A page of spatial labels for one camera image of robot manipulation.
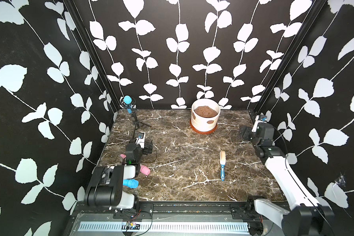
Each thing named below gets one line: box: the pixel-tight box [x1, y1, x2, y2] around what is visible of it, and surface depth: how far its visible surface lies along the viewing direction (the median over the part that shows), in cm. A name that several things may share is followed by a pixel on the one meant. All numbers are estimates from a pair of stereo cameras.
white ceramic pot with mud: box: [190, 98, 221, 132], surface depth 106 cm
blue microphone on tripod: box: [119, 95, 152, 140], surface depth 97 cm
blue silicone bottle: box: [122, 178, 140, 189], surface depth 81 cm
